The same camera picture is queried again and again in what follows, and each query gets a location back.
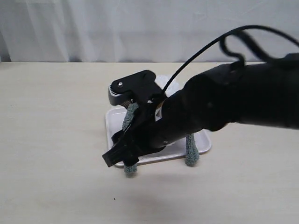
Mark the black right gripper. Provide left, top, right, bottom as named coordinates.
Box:
left=102, top=91, right=211, bottom=168

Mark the green fleece scarf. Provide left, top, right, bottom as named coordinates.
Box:
left=122, top=103, right=199, bottom=178

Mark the white plush snowman toy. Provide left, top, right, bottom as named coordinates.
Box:
left=121, top=74, right=206, bottom=147

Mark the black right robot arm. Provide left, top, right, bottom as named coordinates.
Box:
left=103, top=54, right=299, bottom=167

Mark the white rectangular tray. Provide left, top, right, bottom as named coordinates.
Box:
left=105, top=106, right=212, bottom=165

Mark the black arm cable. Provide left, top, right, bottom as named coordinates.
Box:
left=161, top=25, right=299, bottom=94

